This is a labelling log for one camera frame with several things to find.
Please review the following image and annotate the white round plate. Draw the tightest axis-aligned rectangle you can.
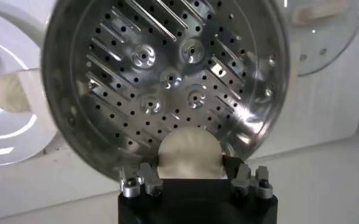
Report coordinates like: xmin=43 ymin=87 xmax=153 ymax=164
xmin=0 ymin=0 xmax=60 ymax=168

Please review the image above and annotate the perforated steel steamer basket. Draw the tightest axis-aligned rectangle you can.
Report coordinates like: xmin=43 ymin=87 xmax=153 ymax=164
xmin=40 ymin=0 xmax=291 ymax=180

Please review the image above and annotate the white steamed baozi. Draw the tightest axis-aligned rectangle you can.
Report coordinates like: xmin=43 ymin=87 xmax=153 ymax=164
xmin=0 ymin=72 xmax=30 ymax=113
xmin=157 ymin=126 xmax=229 ymax=180

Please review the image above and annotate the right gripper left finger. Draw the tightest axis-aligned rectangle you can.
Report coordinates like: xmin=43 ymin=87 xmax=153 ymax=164
xmin=119 ymin=155 xmax=165 ymax=199

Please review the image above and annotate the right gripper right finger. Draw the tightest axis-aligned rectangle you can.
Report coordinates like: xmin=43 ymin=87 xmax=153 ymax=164
xmin=221 ymin=154 xmax=274 ymax=200

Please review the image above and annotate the glass lid with cream handle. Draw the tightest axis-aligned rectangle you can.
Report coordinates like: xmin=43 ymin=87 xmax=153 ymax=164
xmin=284 ymin=0 xmax=359 ymax=77

